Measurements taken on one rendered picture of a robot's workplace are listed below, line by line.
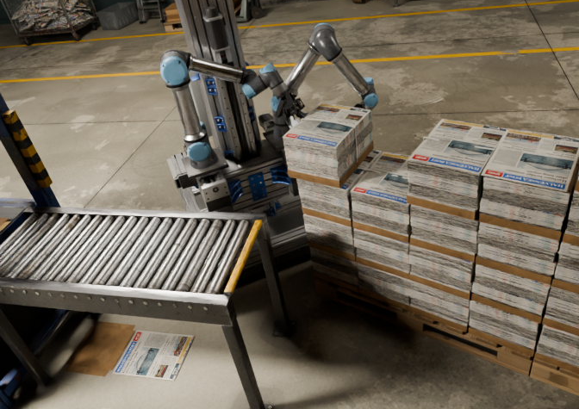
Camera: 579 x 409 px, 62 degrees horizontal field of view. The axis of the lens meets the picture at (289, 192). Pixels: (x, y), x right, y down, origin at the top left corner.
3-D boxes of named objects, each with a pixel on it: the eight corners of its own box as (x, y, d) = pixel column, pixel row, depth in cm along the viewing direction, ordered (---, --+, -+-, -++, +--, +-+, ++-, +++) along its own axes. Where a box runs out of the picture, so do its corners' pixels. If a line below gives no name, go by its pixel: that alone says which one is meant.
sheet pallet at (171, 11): (247, 11, 834) (240, -24, 802) (232, 27, 770) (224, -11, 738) (184, 16, 867) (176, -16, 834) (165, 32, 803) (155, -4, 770)
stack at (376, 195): (345, 252, 308) (333, 139, 260) (546, 318, 246) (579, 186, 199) (314, 294, 283) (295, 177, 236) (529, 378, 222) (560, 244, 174)
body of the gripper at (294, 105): (297, 114, 233) (284, 92, 230) (286, 120, 239) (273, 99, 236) (306, 107, 238) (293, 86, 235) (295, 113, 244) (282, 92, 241)
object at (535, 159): (506, 129, 200) (506, 127, 200) (584, 140, 185) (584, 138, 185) (480, 176, 177) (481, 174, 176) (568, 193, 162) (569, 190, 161)
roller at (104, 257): (140, 222, 238) (138, 214, 236) (89, 294, 202) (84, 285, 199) (132, 221, 240) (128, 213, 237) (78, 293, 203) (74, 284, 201)
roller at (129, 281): (176, 223, 233) (173, 215, 230) (129, 297, 197) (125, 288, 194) (167, 223, 235) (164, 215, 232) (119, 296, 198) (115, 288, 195)
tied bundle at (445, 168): (438, 160, 230) (440, 116, 217) (503, 172, 214) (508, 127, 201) (406, 204, 206) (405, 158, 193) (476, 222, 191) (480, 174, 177)
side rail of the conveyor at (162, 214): (270, 232, 228) (265, 212, 221) (267, 239, 224) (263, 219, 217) (39, 222, 265) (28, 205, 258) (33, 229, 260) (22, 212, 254)
